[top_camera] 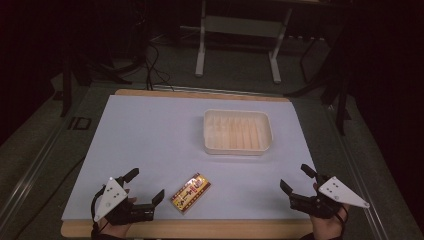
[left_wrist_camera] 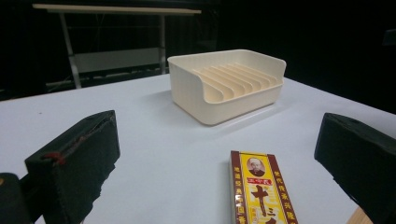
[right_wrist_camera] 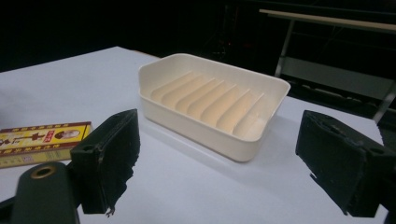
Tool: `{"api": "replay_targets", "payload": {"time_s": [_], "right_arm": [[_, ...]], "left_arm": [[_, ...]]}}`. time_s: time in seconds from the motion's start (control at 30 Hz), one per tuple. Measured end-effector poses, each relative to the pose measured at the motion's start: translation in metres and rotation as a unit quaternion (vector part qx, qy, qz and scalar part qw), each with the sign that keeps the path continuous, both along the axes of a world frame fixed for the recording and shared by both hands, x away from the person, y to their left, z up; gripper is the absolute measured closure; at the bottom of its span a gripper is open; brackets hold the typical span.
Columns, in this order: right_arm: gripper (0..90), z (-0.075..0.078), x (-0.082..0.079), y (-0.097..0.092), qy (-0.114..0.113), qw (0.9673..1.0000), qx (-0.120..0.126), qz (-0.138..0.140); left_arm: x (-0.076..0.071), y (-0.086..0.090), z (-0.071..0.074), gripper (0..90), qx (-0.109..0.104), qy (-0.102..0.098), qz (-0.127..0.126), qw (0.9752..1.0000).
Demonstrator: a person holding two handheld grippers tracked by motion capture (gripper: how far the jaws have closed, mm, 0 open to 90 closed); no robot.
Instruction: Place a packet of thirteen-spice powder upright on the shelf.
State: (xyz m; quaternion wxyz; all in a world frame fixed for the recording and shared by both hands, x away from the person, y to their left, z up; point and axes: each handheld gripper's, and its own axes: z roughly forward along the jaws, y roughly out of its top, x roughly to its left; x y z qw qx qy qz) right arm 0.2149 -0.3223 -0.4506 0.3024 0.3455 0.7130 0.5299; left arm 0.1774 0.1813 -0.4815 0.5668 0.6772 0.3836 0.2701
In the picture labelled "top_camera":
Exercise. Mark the person's left hand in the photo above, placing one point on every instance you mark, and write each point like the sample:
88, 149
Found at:
120, 225

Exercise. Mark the white metal stand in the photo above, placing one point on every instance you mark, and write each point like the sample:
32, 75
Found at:
241, 33

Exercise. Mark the white paper sheet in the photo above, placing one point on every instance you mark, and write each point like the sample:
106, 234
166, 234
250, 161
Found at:
166, 140

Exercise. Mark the white plastic tray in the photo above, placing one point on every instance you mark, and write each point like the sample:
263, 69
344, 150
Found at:
237, 131

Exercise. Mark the black tripod stand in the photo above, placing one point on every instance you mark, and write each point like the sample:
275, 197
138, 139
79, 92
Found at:
328, 76
86, 63

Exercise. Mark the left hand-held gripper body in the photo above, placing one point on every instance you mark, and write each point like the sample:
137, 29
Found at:
113, 200

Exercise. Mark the person's right hand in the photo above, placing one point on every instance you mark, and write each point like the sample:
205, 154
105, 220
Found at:
326, 225

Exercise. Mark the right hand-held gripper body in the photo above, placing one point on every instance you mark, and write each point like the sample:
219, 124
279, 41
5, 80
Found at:
330, 196

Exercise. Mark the yellow red snack packet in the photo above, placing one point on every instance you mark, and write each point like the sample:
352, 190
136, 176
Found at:
190, 193

